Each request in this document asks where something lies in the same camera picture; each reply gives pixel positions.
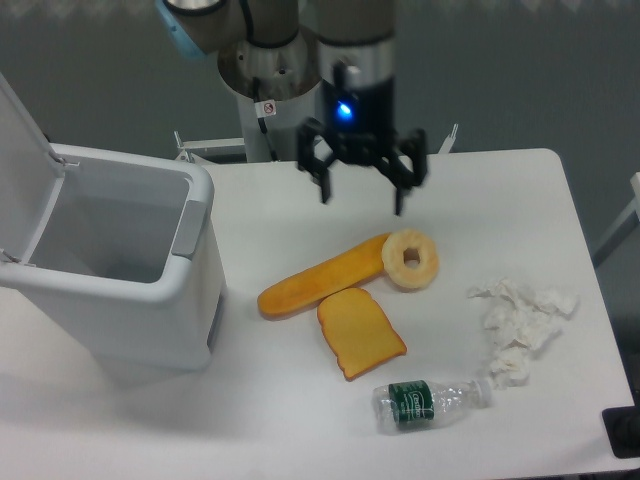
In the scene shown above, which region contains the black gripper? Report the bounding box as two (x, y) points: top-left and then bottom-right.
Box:
(296, 79), (428, 216)

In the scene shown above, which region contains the white trash can lid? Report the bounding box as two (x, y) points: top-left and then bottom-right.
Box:
(1, 79), (79, 264)

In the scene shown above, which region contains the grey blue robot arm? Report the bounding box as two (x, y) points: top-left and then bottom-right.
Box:
(156, 1), (428, 205)

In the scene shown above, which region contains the white trash can body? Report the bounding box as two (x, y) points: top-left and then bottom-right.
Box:
(1, 145), (226, 370)

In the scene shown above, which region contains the long orange toy baguette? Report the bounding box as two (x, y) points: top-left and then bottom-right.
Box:
(257, 232), (391, 319)

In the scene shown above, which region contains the toy donut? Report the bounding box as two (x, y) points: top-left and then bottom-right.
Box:
(381, 229), (439, 290)

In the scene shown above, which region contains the toy toast slice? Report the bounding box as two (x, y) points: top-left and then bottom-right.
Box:
(317, 288), (407, 381)

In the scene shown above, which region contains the crumpled white tissue paper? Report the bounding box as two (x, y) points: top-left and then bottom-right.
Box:
(467, 277), (580, 390)

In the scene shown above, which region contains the clear bottle green label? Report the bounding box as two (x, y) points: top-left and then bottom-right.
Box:
(372, 379), (492, 435)

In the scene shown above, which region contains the black device at table edge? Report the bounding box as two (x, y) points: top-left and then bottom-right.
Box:
(602, 406), (639, 459)

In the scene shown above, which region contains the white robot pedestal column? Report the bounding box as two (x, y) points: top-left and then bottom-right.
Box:
(217, 27), (321, 163)

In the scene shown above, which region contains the black cable on pedestal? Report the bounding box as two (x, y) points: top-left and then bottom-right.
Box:
(251, 75), (280, 163)

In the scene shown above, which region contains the white metal base frame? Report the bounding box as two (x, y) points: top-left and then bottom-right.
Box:
(173, 123), (459, 164)

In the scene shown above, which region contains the white frame at right edge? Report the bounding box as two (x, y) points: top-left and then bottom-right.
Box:
(591, 172), (639, 268)

